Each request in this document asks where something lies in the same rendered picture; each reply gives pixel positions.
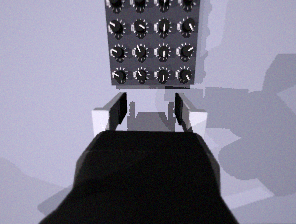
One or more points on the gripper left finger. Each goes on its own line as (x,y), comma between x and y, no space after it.
(112,114)

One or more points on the grey knob box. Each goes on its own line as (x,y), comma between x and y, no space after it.
(151,39)

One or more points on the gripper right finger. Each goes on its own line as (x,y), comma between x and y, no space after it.
(188,116)

